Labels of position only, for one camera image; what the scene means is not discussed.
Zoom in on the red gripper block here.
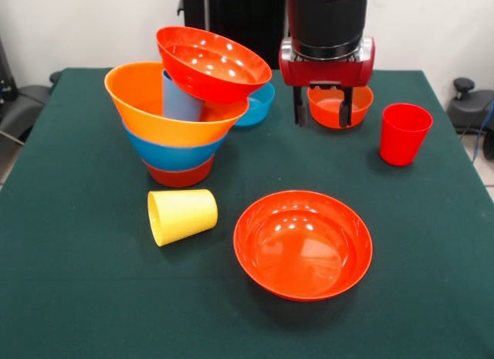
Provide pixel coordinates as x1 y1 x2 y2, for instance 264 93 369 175
279 36 376 129

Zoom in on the red cup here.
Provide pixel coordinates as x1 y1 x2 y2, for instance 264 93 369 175
379 103 434 167

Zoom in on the wide red-orange bowl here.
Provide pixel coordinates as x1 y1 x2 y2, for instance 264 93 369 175
155 25 273 104
233 189 374 302

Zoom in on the blue cup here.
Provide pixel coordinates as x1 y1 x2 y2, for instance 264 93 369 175
161 69 207 123

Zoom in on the large blue bowl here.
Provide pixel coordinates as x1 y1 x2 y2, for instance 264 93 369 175
121 119 228 172

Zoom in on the yellow cup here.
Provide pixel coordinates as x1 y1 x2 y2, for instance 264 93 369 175
147 188 219 248

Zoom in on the large orange bowl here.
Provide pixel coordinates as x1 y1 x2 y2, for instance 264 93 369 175
103 61 250 148

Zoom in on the small red-orange bowl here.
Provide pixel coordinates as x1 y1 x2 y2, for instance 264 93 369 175
306 84 375 130
143 154 216 188

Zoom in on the small blue bowl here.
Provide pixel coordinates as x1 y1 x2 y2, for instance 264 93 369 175
233 80 276 127

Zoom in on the dark green tablecloth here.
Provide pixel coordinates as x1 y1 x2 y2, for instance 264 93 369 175
0 67 494 359

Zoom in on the black pedestal leg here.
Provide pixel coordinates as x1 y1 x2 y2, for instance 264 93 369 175
446 77 494 135
0 70 63 144

